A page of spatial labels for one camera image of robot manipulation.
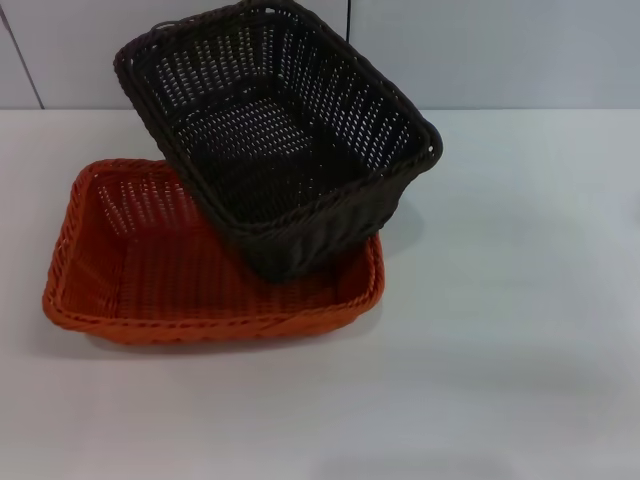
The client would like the orange woven basket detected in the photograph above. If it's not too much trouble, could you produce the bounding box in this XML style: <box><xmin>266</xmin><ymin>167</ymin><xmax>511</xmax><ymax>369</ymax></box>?
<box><xmin>40</xmin><ymin>158</ymin><xmax>385</xmax><ymax>347</ymax></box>

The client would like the dark brown woven basket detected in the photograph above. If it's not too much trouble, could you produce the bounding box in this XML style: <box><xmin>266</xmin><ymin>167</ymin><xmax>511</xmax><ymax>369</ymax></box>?
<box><xmin>112</xmin><ymin>0</ymin><xmax>444</xmax><ymax>285</ymax></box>

